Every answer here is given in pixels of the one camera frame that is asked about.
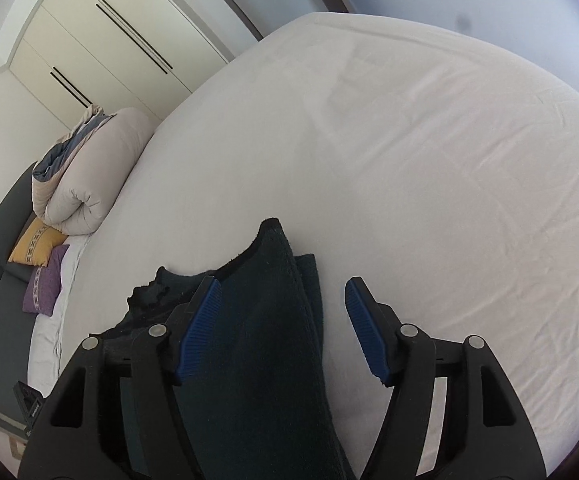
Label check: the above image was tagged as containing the yellow patterned pillow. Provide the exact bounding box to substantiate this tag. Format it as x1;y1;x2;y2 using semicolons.
8;218;67;266

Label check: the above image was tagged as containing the white bed sheet mattress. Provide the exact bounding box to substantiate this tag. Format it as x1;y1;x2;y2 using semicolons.
28;13;579;470

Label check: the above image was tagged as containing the beige rolled duvet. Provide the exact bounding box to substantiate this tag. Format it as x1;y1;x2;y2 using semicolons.
31;104;155;236

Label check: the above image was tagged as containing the purple patterned pillow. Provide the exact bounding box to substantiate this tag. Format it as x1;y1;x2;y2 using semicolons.
22;244;70;316

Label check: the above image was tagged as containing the dark green knit sweater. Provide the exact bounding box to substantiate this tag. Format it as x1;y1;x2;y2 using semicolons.
88;216;356;480

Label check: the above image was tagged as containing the cream built-in wardrobe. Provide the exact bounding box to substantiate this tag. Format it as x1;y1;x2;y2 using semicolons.
9;0;236;127

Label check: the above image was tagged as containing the dark grey bed headboard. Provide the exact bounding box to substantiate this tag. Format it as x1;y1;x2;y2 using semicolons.
0;170;35;428

